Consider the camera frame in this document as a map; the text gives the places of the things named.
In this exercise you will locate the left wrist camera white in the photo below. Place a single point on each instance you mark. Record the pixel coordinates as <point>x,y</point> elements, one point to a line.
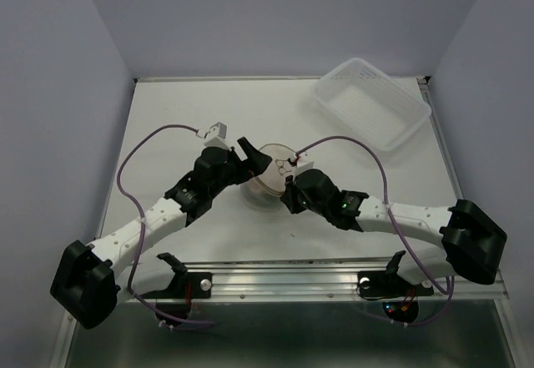
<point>214,136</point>

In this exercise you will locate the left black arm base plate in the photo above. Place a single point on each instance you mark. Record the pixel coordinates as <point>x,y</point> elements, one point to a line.
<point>190,286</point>

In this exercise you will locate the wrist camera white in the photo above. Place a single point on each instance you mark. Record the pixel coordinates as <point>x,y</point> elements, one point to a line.
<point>300,163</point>
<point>214,136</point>

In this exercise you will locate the white plastic mesh basket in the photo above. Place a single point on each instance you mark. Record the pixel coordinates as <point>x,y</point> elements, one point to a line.
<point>371,104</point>

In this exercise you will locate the round white mesh laundry bag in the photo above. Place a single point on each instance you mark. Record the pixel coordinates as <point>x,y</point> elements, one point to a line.
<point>263,192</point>

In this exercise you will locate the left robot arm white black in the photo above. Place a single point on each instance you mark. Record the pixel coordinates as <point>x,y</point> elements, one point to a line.
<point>92,278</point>

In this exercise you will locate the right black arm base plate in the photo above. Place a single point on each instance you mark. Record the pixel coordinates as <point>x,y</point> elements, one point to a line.
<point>377,284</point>

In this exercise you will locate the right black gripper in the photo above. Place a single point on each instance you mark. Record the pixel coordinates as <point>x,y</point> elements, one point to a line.
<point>289,195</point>

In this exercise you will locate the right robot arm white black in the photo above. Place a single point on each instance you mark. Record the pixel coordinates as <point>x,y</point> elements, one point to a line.
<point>463,240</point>

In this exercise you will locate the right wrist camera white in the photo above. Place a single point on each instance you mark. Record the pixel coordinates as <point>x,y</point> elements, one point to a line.
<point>300,163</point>

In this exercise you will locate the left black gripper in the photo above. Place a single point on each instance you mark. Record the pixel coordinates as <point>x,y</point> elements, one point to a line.
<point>255,162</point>

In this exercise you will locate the aluminium mounting rail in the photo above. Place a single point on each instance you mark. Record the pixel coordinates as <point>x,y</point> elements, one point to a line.
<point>271,281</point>

